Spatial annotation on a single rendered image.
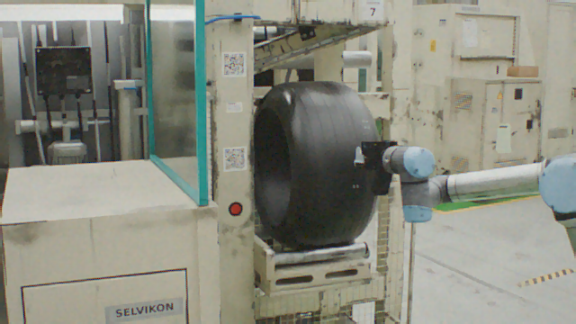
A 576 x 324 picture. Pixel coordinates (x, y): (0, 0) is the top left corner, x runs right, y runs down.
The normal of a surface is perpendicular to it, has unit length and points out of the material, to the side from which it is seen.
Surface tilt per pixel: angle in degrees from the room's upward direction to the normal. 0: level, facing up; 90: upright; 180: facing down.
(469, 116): 90
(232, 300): 90
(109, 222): 90
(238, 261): 90
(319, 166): 82
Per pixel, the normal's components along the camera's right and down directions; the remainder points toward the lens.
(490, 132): 0.49, 0.16
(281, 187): 0.31, -0.33
